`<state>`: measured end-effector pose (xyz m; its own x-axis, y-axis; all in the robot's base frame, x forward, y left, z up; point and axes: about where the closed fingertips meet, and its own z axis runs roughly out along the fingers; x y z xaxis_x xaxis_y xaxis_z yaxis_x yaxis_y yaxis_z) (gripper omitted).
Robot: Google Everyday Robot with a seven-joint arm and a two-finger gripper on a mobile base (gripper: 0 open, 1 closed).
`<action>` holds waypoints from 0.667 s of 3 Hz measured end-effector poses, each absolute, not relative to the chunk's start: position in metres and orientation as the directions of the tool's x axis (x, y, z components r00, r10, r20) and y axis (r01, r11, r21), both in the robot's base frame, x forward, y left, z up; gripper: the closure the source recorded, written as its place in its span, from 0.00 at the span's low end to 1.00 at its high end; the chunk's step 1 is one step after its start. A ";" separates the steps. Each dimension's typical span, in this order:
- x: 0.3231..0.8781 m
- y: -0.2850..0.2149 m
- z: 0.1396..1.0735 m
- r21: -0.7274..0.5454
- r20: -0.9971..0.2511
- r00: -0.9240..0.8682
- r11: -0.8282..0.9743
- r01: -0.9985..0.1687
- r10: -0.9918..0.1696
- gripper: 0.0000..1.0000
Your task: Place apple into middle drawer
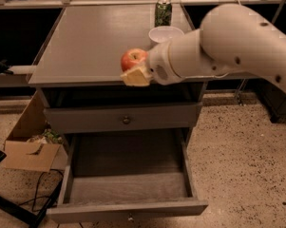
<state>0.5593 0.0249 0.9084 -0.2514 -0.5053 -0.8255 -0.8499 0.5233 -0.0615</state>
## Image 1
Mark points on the white ceramic bowl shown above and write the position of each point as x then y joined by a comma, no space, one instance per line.
163,33

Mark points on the cardboard box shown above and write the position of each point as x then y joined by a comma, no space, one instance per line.
26,146

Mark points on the open lower grey drawer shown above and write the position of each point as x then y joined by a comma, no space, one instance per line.
127,175

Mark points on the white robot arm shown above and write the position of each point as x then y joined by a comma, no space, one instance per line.
231,39

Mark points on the green soda can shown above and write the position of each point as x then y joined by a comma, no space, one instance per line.
163,13

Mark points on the grey drawer cabinet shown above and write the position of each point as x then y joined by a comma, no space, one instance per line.
80,67

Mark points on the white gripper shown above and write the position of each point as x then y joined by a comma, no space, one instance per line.
159,63

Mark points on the red apple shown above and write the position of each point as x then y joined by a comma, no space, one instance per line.
132,57

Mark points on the black stand base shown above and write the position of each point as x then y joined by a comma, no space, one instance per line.
32,211

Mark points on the closed upper grey drawer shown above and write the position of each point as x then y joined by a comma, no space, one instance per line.
122,117

